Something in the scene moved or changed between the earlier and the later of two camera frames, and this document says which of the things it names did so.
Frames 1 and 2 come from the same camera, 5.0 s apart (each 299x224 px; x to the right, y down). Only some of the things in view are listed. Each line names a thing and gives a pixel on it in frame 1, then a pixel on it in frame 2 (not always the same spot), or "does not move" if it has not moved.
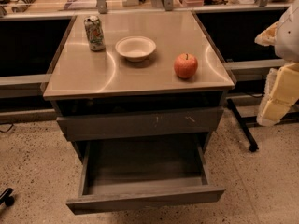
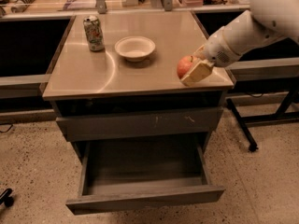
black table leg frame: (252, 119) does not move
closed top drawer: (114, 125) does not move
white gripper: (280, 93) → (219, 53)
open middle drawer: (125, 173) does not move
